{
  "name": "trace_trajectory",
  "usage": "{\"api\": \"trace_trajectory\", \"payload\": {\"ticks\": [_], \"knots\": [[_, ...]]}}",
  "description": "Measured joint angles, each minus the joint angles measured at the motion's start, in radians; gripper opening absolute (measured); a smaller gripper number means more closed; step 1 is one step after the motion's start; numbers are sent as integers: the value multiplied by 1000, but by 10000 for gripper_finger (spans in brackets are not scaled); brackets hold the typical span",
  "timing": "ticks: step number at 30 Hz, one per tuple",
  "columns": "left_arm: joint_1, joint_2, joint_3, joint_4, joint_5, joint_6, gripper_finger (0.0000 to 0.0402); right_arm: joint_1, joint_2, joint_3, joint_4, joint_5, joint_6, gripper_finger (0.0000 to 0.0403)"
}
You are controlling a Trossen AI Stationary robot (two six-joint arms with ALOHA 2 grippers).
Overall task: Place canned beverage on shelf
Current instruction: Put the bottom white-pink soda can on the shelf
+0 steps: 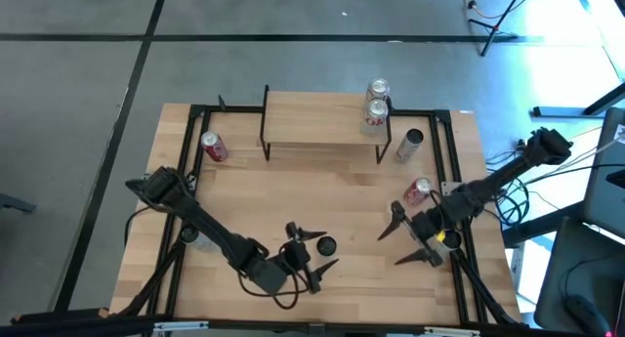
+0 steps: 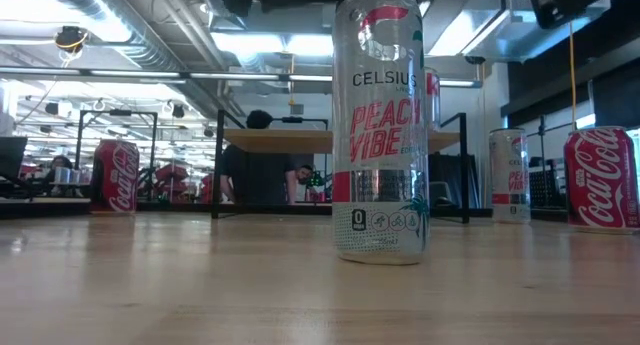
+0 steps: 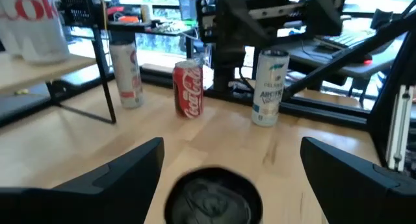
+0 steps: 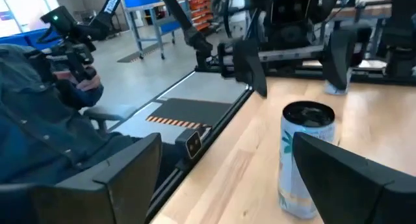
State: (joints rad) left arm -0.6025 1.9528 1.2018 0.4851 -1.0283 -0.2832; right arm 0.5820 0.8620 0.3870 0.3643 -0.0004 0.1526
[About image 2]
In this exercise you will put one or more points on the white Celsius Peach Vibe can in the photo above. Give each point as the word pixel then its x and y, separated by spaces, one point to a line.
pixel 380 135
pixel 510 175

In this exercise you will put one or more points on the silver Diet Coke can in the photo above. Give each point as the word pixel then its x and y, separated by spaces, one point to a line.
pixel 433 105

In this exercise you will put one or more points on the red Coca-Cola can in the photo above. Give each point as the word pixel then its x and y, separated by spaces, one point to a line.
pixel 600 180
pixel 117 177

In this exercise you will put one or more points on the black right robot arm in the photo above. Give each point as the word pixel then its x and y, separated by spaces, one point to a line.
pixel 560 7

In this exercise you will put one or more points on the bright ceiling light panel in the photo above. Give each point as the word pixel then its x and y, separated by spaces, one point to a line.
pixel 270 43

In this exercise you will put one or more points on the long ceiling light strip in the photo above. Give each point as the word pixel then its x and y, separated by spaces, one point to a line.
pixel 135 74

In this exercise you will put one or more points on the person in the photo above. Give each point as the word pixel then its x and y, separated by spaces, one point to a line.
pixel 60 166
pixel 303 176
pixel 255 175

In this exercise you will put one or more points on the red bulky background object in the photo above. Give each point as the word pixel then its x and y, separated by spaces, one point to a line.
pixel 171 179

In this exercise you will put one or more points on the black equipment case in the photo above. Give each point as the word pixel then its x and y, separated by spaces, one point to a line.
pixel 450 172

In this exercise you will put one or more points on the black tripod stand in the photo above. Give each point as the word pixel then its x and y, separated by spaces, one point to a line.
pixel 542 135

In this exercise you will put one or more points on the black monitor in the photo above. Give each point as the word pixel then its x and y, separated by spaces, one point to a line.
pixel 12 157

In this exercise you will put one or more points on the black background station frame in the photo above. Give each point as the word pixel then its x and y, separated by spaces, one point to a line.
pixel 300 120
pixel 80 150

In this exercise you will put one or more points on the wooden shelf with black frame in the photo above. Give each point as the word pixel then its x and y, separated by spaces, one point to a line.
pixel 280 141

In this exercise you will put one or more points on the silver ventilation duct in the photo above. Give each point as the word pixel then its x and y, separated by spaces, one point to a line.
pixel 145 50

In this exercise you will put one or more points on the black ceiling dome camera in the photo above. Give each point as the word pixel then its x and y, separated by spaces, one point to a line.
pixel 475 60

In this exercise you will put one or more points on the black metal table frame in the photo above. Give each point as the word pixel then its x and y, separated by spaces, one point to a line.
pixel 170 209

